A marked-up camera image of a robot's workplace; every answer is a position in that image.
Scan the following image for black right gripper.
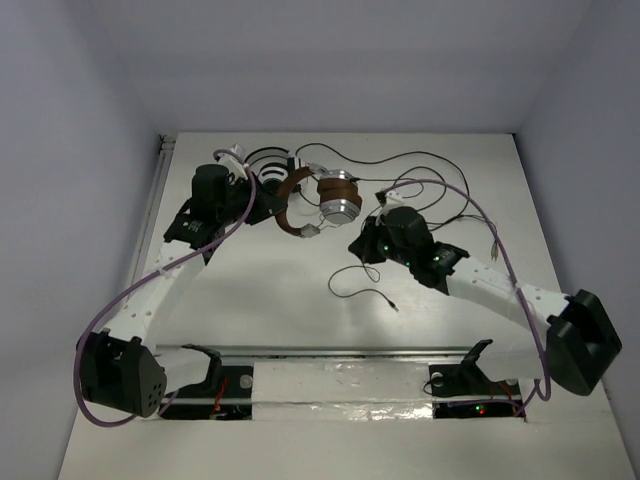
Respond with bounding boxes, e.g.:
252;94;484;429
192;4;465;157
349;215;416;268

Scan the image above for brown silver headphones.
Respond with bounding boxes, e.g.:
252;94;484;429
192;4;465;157
275;164;362;238

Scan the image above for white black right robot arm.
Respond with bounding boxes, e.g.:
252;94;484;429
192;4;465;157
348;206;622;398

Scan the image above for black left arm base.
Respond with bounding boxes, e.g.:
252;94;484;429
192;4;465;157
157;347;254;421

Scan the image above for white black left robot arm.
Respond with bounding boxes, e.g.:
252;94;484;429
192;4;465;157
74;164;287;428

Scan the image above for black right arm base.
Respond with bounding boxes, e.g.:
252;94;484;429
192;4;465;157
422;339;526;420

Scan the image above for white black headphones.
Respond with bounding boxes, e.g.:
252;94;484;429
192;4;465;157
246;146;306;193

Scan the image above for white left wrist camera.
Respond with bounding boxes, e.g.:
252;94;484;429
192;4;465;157
213;144;248;184

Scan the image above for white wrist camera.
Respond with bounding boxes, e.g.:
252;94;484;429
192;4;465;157
375;189;407;224
213;144;248;184

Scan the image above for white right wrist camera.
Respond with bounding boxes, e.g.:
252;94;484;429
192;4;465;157
375;189;407;224

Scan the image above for thick black headphone cable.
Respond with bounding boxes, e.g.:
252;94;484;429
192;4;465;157
294;143;471;221

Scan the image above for aluminium left side rail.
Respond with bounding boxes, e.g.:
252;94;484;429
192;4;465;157
123;134;177;288

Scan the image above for aluminium rail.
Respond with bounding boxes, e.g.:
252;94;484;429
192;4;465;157
123;134;177;288
154;344;481;361

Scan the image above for aluminium front rail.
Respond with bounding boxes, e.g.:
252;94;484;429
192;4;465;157
154;344;481;361

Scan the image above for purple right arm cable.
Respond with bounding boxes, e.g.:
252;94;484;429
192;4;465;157
394;179;554;402

